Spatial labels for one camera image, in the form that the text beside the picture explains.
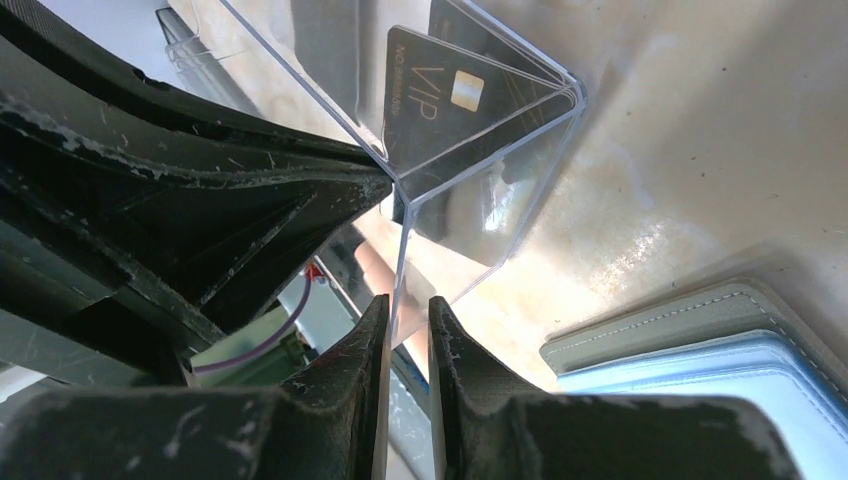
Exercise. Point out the black VIP card front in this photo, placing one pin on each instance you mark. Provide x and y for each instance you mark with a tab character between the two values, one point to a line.
449	109

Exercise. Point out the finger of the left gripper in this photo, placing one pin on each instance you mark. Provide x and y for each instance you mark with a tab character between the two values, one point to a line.
203	211
90	318

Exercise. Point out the black card behind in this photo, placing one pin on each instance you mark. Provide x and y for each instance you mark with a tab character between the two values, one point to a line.
448	23

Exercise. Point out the grey leather card holder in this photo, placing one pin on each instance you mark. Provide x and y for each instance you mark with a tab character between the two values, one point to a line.
724	309

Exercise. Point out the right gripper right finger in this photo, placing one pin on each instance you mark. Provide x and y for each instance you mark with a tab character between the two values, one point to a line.
490	423

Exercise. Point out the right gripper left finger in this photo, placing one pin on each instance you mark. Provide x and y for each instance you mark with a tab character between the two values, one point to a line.
327	421

